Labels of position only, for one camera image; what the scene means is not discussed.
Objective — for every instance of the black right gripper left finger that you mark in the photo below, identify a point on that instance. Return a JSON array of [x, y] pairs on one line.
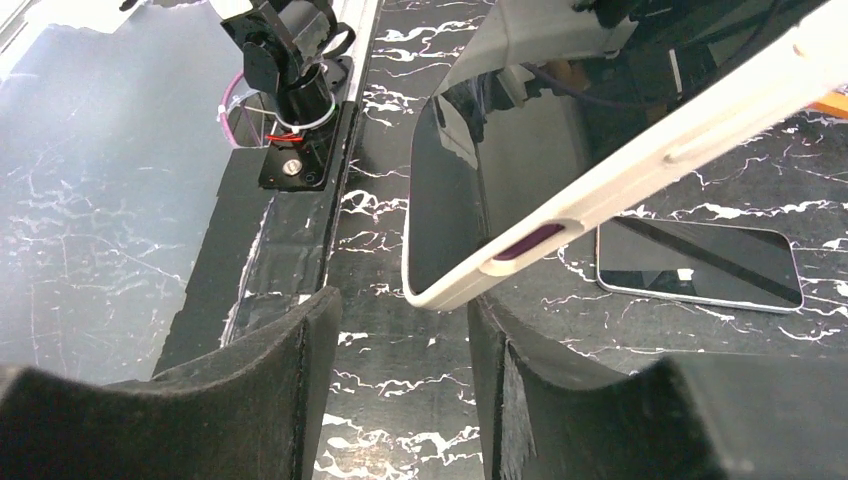
[[250, 410]]

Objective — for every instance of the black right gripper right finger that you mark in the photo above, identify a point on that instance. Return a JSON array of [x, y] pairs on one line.
[[546, 412]]

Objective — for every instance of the black phone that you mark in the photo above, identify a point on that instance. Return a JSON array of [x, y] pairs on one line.
[[717, 265]]

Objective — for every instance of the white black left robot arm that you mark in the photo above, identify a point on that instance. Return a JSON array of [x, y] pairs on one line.
[[284, 45]]

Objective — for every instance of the orange wooden shelf rack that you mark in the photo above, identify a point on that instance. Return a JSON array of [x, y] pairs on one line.
[[834, 103]]

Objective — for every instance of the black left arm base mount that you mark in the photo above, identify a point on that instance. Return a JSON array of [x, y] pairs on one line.
[[305, 132]]

